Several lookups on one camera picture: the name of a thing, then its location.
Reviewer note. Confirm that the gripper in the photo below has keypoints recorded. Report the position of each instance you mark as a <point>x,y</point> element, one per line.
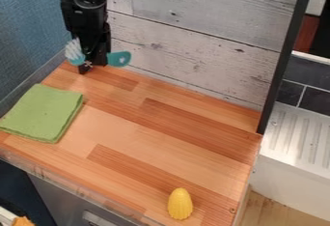
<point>85,20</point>

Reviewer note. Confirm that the orange toy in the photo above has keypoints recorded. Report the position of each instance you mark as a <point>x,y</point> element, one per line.
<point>22,221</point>

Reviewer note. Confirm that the white toy kitchen unit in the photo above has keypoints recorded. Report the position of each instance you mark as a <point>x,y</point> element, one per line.
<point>296,159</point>

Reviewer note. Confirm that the black post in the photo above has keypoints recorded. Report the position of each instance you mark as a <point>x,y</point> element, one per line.
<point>285,56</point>

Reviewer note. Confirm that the yellow toy corn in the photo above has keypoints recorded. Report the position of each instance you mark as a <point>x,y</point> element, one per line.
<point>179,204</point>

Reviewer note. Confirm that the green cloth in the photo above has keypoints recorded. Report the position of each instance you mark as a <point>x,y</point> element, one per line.
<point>40,112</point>

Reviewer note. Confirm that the teal brush with white bristles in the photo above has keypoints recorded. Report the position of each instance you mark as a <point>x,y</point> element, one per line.
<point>75,53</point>

